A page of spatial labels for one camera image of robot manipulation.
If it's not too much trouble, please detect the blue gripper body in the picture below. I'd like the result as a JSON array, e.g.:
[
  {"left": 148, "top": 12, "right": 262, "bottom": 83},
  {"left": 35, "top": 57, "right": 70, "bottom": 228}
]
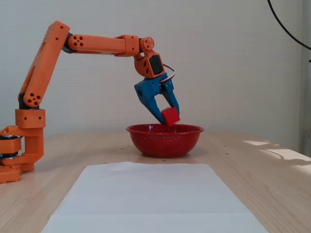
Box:
[{"left": 134, "top": 72, "right": 174, "bottom": 106}]

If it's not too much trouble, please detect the red speckled enamel bowl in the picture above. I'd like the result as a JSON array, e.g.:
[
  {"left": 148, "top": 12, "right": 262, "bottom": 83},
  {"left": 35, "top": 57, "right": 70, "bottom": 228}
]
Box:
[{"left": 125, "top": 123, "right": 205, "bottom": 159}]

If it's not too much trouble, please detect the white paper sheet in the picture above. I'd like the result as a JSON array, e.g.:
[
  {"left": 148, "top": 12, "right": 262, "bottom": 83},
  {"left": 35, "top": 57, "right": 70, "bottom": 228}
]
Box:
[{"left": 40, "top": 162, "right": 268, "bottom": 233}]

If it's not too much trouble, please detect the black hanging cable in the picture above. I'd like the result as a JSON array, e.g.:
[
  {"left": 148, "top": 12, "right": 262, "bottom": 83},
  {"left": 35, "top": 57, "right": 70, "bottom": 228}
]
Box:
[{"left": 267, "top": 0, "right": 311, "bottom": 51}]

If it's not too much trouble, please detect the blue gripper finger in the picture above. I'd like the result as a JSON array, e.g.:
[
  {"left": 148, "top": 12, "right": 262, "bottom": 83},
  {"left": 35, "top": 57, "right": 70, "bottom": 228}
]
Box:
[
  {"left": 161, "top": 82, "right": 180, "bottom": 115},
  {"left": 145, "top": 97, "right": 166, "bottom": 125}
]

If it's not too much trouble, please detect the white red black servo cable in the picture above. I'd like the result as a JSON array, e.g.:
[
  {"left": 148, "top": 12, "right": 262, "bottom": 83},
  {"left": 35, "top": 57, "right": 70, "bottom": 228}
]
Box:
[{"left": 159, "top": 63, "right": 176, "bottom": 84}]

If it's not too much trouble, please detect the red cube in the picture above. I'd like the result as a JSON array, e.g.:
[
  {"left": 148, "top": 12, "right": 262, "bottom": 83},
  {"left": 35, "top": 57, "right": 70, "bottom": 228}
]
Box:
[{"left": 160, "top": 107, "right": 181, "bottom": 127}]

